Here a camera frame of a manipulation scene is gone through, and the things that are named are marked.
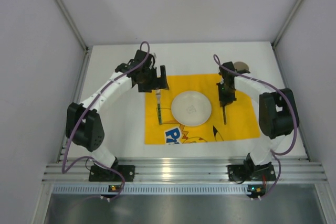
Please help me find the slotted cable duct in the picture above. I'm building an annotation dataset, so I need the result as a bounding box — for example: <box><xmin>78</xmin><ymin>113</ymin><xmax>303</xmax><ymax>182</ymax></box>
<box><xmin>52</xmin><ymin>184</ymin><xmax>266</xmax><ymax>196</ymax></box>

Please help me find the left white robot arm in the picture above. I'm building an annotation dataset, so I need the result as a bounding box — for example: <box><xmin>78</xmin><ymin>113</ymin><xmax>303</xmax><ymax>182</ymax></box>
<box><xmin>66</xmin><ymin>49</ymin><xmax>169</xmax><ymax>170</ymax></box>

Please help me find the aluminium mounting rail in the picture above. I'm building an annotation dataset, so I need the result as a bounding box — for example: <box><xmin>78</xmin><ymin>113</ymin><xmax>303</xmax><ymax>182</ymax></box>
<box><xmin>42</xmin><ymin>158</ymin><xmax>328</xmax><ymax>184</ymax></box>

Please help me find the cream paper cup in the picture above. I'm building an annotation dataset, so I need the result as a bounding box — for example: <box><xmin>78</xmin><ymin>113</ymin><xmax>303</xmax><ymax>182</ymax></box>
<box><xmin>234</xmin><ymin>61</ymin><xmax>250</xmax><ymax>73</ymax></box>

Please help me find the right aluminium corner post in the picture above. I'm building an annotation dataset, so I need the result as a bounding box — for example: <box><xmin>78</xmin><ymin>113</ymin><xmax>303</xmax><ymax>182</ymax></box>
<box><xmin>271</xmin><ymin>0</ymin><xmax>305</xmax><ymax>49</ymax></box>

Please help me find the left aluminium corner post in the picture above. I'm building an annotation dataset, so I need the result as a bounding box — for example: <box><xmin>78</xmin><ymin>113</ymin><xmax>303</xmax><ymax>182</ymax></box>
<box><xmin>36</xmin><ymin>0</ymin><xmax>89</xmax><ymax>51</ymax></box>

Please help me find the aluminium corner post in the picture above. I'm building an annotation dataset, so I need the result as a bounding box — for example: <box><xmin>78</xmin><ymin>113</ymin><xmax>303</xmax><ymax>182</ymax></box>
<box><xmin>271</xmin><ymin>0</ymin><xmax>305</xmax><ymax>49</ymax></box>
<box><xmin>36</xmin><ymin>0</ymin><xmax>89</xmax><ymax>51</ymax></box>

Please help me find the cream upturned bowl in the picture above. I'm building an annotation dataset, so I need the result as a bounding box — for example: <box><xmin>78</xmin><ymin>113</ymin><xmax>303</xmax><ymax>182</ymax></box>
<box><xmin>171</xmin><ymin>91</ymin><xmax>212</xmax><ymax>127</ymax></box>

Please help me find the metal spoon green handle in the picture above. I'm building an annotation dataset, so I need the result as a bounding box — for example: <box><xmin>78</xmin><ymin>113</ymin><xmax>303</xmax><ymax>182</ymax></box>
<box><xmin>223</xmin><ymin>106</ymin><xmax>227</xmax><ymax>125</ymax></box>

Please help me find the yellow printed cloth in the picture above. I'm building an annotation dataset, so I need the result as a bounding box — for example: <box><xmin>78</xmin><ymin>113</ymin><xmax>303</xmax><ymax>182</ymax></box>
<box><xmin>144</xmin><ymin>74</ymin><xmax>261</xmax><ymax>145</ymax></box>

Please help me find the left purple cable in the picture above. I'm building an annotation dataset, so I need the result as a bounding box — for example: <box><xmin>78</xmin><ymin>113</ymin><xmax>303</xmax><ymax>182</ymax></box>
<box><xmin>61</xmin><ymin>41</ymin><xmax>151</xmax><ymax>201</ymax></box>

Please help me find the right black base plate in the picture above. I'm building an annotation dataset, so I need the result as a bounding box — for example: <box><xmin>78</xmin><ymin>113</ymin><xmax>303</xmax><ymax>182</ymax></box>
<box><xmin>227</xmin><ymin>163</ymin><xmax>276</xmax><ymax>184</ymax></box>

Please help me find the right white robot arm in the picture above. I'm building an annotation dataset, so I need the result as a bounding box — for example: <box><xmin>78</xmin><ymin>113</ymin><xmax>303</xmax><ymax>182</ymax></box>
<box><xmin>217</xmin><ymin>61</ymin><xmax>299</xmax><ymax>184</ymax></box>

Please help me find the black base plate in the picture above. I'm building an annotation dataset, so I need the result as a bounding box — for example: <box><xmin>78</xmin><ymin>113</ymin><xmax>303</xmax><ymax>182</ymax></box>
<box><xmin>89</xmin><ymin>165</ymin><xmax>135</xmax><ymax>182</ymax></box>
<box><xmin>227</xmin><ymin>163</ymin><xmax>276</xmax><ymax>184</ymax></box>

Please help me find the metal fork green handle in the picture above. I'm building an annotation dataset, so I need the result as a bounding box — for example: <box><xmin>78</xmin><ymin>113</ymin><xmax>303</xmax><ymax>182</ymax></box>
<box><xmin>155</xmin><ymin>89</ymin><xmax>162</xmax><ymax>125</ymax></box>

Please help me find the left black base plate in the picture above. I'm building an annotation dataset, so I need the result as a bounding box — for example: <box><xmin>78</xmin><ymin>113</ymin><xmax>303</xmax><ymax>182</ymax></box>
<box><xmin>89</xmin><ymin>165</ymin><xmax>135</xmax><ymax>182</ymax></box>

